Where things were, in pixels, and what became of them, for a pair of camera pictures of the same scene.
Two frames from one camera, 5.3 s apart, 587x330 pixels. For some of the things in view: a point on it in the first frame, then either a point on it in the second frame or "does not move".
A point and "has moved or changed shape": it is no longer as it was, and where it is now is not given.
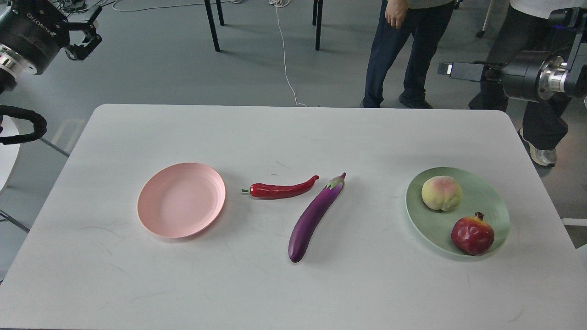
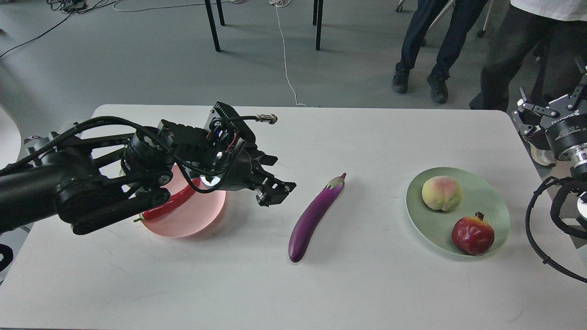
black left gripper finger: (78, 52) → (272, 190)
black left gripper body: (34, 31) → (243, 174)
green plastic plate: (479, 195) does not move
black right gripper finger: (464, 70) → (527, 114)
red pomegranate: (473, 235) does not move
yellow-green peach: (441, 192) does not move
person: (426, 20) → (464, 13)
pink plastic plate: (181, 200) does not move
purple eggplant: (310, 220) does not move
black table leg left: (210, 19) does not move
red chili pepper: (261, 191) has moved or changed shape
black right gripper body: (519, 75) → (564, 134)
